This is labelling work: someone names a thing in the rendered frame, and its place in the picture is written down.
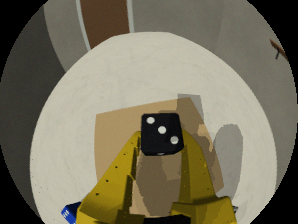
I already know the black die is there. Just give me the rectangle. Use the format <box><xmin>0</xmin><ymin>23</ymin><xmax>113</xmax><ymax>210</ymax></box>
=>
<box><xmin>140</xmin><ymin>113</ymin><xmax>184</xmax><ymax>156</ymax></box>

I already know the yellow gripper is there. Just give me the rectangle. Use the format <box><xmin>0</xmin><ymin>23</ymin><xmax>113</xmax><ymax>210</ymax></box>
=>
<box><xmin>76</xmin><ymin>129</ymin><xmax>237</xmax><ymax>224</ymax></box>

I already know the blue die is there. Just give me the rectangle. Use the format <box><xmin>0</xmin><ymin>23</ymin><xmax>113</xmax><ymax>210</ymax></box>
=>
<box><xmin>61</xmin><ymin>201</ymin><xmax>82</xmax><ymax>224</ymax></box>

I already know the small grey die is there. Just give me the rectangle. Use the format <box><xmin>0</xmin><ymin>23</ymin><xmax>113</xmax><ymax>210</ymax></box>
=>
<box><xmin>233</xmin><ymin>206</ymin><xmax>238</xmax><ymax>214</ymax></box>

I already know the tan flat mat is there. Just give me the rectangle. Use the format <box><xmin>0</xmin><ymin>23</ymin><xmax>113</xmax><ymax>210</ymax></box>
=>
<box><xmin>94</xmin><ymin>97</ymin><xmax>224</xmax><ymax>218</ymax></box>

